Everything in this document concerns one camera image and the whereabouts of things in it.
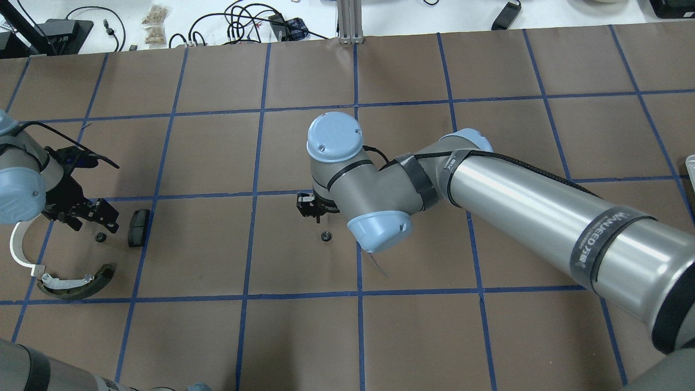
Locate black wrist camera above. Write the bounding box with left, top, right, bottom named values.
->
left=44, top=146, right=102, bottom=172

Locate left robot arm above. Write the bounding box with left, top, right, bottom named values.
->
left=1, top=111, right=119, bottom=234

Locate bag of small parts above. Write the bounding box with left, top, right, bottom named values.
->
left=141, top=4, right=168, bottom=45

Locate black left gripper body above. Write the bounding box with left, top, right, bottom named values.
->
left=42, top=174, right=94, bottom=223

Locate aluminium frame post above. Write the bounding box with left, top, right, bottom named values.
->
left=336, top=0, right=364, bottom=45

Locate brake shoe with white lining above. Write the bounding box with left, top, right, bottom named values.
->
left=36, top=264, right=116, bottom=300

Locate black power adapter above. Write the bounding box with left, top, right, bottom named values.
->
left=491, top=1, right=523, bottom=30

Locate black device on table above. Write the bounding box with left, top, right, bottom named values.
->
left=1, top=19, right=94, bottom=59

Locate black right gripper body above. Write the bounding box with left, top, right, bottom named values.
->
left=296, top=192, right=338, bottom=219

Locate dark brake pad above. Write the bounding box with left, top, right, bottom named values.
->
left=127, top=210, right=150, bottom=248

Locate black flat box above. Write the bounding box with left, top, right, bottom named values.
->
left=649, top=0, right=694, bottom=19

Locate white curved band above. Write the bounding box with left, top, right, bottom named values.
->
left=9, top=218, right=46, bottom=279

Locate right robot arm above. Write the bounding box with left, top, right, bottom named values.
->
left=297, top=112, right=694, bottom=390

